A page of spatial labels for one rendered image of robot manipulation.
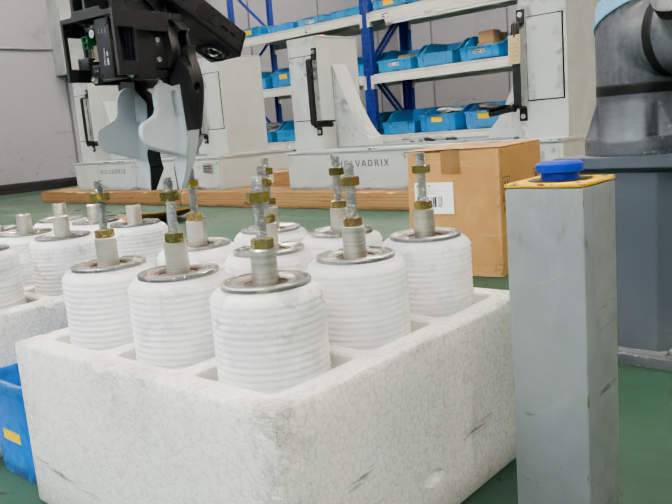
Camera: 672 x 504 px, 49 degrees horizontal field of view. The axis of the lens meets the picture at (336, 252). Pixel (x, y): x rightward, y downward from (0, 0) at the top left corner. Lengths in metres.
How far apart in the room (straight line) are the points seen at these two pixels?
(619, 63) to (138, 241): 0.74
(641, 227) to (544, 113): 1.81
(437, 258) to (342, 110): 2.88
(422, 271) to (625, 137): 0.46
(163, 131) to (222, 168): 3.40
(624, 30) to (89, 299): 0.78
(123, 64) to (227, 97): 3.49
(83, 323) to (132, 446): 0.15
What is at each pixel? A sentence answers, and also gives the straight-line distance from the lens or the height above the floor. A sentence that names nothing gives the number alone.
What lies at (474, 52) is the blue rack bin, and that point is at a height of 0.85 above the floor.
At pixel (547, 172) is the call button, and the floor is 0.32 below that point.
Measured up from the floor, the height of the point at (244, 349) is 0.21.
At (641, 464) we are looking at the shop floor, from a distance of 0.86.
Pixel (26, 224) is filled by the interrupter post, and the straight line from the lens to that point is 1.21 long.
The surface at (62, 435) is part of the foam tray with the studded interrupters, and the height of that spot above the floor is 0.09.
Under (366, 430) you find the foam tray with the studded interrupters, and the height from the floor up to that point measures 0.13.
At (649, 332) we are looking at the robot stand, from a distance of 1.14.
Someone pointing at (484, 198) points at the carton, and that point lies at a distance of 1.71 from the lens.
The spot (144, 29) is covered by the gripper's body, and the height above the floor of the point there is 0.47.
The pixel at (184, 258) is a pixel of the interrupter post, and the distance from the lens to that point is 0.69.
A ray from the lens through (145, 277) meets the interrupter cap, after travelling 0.68.
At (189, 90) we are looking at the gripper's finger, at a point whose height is 0.42.
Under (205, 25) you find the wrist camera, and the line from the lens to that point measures 0.71.
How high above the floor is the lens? 0.38
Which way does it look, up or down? 10 degrees down
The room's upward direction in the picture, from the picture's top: 5 degrees counter-clockwise
